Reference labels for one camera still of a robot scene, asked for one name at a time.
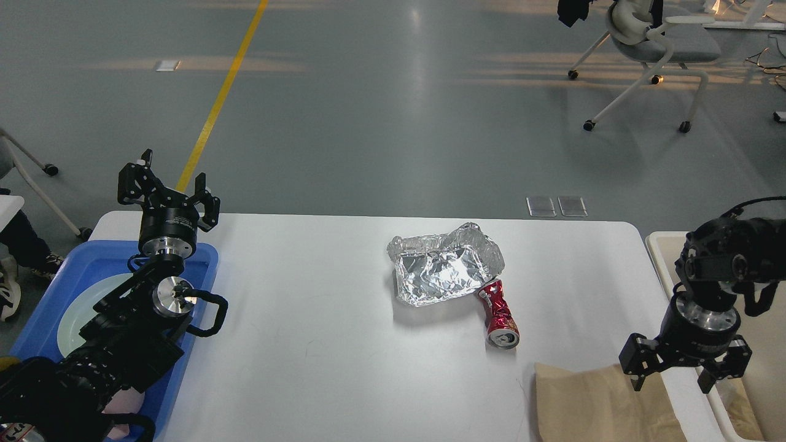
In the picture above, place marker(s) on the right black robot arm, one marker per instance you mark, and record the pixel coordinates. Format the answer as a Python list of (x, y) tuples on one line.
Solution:
[(722, 259)]

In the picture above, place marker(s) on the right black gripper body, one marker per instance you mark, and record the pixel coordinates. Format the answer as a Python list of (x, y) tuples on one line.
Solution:
[(691, 334)]

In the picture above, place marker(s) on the white rolling chair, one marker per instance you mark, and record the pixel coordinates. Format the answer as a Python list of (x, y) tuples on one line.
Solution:
[(663, 40)]

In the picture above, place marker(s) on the green plate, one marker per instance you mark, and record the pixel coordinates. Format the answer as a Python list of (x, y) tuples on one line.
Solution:
[(80, 312)]

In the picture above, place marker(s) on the black garment on chair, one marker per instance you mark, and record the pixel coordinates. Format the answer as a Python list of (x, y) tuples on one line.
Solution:
[(571, 11)]

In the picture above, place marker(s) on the brown paper inside bin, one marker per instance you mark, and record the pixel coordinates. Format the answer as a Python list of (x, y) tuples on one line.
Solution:
[(738, 408)]

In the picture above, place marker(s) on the crushed red soda can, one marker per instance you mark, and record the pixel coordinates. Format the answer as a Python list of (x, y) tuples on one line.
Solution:
[(501, 329)]

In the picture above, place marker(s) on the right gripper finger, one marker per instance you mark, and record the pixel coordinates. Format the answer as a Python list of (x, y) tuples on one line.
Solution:
[(639, 358), (732, 365)]

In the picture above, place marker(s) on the foil tray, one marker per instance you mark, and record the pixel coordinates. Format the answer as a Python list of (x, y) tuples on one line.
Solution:
[(430, 269)]

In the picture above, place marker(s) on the brown paper bag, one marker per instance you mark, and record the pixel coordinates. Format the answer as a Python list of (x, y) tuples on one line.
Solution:
[(600, 405)]

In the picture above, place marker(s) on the beige plastic bin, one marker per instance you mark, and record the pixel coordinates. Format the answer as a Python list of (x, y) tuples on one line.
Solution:
[(764, 379)]

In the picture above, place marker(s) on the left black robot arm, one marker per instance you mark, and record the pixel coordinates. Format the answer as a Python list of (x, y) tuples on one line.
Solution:
[(132, 341)]

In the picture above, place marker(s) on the left rolling chair leg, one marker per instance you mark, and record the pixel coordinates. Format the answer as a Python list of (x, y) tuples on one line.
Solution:
[(10, 159)]

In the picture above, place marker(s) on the pink mug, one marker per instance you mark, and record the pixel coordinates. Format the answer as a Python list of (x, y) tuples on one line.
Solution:
[(123, 402)]

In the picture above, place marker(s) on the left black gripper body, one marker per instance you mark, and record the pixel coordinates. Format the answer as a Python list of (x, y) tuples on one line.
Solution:
[(168, 230)]

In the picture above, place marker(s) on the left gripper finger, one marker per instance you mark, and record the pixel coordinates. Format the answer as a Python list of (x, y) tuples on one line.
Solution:
[(137, 184), (211, 204)]

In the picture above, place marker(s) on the blue mug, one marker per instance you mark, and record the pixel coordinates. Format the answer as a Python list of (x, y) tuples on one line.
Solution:
[(7, 362)]

